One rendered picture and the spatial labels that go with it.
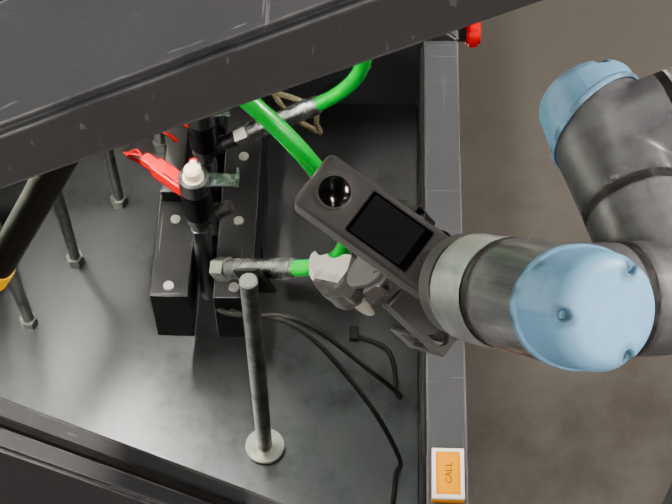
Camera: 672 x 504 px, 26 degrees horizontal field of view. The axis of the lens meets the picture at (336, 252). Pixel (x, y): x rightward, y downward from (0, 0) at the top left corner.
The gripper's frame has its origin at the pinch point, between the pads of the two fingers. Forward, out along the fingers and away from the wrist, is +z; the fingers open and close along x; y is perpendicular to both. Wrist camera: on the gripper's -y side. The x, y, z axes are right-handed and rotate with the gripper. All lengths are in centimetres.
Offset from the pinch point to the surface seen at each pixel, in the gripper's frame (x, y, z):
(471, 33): 46, 21, 52
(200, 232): -1.2, 0.1, 25.5
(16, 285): -14.8, -5.8, 42.9
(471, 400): 23, 82, 101
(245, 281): -5.3, -0.7, 6.6
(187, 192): -0.2, -5.1, 20.4
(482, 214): 55, 73, 120
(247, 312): -6.7, 2.3, 9.2
